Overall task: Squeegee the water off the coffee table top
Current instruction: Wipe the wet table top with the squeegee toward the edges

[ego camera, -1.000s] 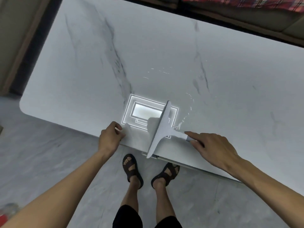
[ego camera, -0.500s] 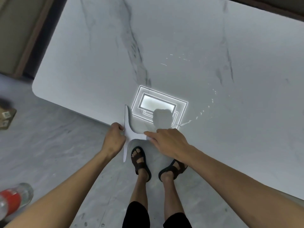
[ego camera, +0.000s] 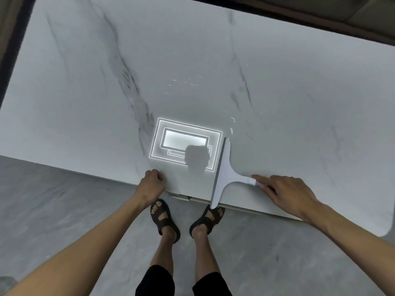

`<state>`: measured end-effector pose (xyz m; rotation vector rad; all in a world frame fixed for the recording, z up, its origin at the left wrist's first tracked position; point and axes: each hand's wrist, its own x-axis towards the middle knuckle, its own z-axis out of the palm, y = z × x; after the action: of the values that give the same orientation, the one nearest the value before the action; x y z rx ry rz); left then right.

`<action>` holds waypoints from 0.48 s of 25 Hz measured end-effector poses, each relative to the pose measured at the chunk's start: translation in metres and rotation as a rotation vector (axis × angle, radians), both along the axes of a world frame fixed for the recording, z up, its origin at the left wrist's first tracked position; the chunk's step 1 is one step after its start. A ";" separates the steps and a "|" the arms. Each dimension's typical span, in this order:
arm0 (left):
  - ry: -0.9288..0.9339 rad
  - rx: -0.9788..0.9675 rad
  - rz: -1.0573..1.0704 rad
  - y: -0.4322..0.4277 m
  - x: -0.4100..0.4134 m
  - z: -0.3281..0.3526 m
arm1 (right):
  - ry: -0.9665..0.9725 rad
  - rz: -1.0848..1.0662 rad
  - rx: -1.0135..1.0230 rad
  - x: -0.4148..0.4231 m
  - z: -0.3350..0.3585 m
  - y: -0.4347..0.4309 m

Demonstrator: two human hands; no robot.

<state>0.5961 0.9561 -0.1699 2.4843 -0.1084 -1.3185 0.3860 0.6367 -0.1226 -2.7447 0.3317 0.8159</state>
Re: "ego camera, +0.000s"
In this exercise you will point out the black sandal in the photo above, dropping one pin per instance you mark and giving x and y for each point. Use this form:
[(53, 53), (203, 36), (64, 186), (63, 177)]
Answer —
[(205, 221), (165, 220)]

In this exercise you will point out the person's right forearm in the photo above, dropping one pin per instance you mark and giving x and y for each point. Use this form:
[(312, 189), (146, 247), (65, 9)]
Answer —
[(355, 237)]

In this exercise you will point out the person's left hand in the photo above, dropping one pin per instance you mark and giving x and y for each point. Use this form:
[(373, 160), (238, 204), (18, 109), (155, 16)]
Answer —
[(148, 188)]

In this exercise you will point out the person's right thumb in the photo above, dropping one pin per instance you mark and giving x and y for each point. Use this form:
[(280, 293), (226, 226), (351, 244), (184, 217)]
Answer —
[(269, 190)]

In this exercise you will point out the black left sandal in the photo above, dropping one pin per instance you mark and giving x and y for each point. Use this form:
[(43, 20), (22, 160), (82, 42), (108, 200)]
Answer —
[(165, 220)]

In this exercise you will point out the black right sandal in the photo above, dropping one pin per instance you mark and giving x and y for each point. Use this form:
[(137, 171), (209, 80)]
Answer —
[(205, 221)]

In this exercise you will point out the person's leg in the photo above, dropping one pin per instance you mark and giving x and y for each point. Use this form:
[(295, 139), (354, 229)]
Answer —
[(205, 252), (165, 249)]

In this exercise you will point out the black shorts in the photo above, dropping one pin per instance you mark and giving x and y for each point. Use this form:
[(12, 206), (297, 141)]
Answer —
[(157, 283)]

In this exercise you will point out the person's left leg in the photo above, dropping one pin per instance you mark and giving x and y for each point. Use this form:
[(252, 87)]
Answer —
[(165, 249)]

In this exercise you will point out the beige table frame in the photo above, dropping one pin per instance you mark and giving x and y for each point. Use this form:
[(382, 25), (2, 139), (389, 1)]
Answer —
[(247, 210)]

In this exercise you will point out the person's left forearm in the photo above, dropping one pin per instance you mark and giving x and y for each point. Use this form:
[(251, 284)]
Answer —
[(77, 252)]

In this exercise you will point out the white squeegee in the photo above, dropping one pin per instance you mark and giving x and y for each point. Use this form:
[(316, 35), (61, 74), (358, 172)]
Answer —
[(226, 177)]

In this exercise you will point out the person's right hand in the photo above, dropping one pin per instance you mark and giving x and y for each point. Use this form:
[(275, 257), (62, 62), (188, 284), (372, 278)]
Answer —
[(291, 194)]

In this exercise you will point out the person's right leg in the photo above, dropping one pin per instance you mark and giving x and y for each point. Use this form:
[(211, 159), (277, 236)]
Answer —
[(205, 252)]

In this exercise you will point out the person's left fingers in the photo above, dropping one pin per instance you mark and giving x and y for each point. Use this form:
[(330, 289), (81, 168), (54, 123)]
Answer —
[(156, 175)]

